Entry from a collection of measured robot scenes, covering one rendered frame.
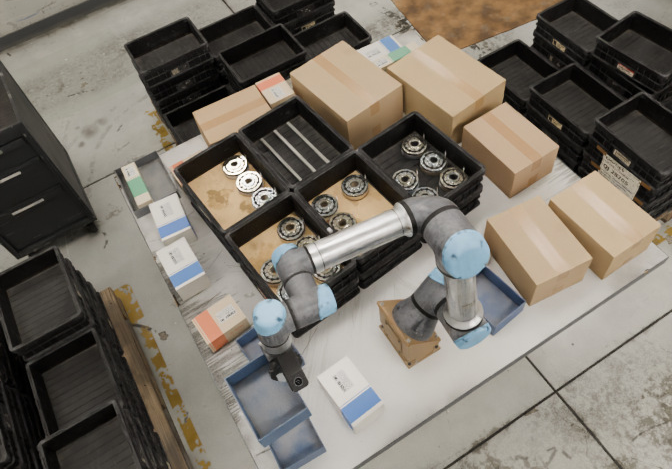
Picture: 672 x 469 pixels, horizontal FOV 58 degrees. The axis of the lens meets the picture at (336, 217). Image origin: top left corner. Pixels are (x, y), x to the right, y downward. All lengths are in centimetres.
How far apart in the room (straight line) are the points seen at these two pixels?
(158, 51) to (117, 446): 219
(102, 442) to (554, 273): 172
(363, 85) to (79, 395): 173
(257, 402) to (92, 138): 272
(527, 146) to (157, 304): 196
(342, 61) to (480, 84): 60
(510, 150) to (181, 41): 210
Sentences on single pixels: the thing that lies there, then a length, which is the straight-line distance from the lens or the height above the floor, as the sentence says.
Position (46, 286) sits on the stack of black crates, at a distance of 293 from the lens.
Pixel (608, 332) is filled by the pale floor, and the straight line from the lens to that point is 305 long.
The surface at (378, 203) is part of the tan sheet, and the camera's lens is 227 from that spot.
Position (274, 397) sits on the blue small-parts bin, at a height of 107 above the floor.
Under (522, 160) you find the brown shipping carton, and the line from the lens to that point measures 238.
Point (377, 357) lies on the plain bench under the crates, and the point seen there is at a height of 70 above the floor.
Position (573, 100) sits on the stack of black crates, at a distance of 333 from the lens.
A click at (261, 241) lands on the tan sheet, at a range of 224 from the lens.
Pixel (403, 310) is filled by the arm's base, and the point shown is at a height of 92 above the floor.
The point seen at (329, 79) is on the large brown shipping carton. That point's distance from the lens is 264.
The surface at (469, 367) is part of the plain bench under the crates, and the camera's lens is 212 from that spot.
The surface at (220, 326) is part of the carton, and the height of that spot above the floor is 77.
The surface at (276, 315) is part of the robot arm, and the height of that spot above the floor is 147.
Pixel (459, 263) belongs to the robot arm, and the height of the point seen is 141.
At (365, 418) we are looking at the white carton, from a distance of 197.
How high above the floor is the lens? 268
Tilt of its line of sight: 55 degrees down
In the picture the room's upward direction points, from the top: 11 degrees counter-clockwise
